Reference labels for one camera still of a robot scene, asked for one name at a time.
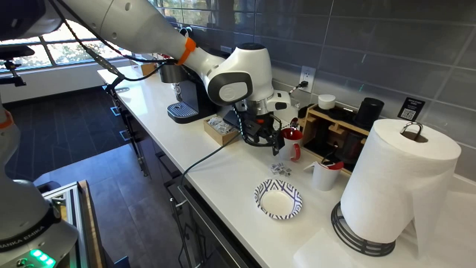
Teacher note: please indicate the black canister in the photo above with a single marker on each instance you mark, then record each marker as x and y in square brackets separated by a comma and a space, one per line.
[371, 113]

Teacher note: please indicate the white paper towel roll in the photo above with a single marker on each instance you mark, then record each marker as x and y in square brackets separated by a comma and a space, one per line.
[396, 187]

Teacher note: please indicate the wooden table edge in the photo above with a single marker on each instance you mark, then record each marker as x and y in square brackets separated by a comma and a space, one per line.
[94, 228]

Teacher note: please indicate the black camera stand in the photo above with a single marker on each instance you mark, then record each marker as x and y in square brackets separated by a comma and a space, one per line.
[13, 64]

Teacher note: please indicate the wooden condiment organizer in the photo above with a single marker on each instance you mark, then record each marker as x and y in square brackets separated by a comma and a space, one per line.
[332, 131]

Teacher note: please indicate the white framed window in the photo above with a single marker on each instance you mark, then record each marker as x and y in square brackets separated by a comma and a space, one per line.
[69, 49]

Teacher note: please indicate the aluminium profile frame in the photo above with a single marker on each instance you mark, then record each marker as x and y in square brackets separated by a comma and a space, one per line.
[69, 217]

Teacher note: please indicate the white sachets stack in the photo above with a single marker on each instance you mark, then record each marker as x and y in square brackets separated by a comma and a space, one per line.
[227, 128]
[215, 123]

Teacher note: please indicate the black white patterned bowl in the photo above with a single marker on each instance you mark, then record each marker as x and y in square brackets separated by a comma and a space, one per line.
[279, 199]

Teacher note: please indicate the black silver Keurig coffee machine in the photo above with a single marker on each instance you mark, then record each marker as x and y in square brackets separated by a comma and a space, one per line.
[187, 101]

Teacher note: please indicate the open wooden box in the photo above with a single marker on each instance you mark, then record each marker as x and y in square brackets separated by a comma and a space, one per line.
[221, 134]

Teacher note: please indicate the small white round container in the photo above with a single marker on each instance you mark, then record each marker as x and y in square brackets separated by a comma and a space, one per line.
[327, 101]

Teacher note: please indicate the black QR code sign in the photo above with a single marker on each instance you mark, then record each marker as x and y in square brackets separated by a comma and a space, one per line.
[411, 108]

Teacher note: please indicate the white cup with red stirrers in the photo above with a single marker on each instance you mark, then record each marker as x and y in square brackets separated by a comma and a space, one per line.
[292, 146]
[325, 175]

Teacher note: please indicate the white wall outlet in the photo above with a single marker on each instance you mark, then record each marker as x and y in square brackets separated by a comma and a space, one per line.
[307, 76]

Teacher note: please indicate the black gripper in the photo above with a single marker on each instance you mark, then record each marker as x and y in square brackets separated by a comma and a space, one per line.
[263, 128]

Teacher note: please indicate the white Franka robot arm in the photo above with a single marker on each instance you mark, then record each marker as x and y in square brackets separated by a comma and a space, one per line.
[139, 24]

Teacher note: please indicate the loose white sachets pile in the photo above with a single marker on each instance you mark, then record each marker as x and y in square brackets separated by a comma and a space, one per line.
[282, 170]

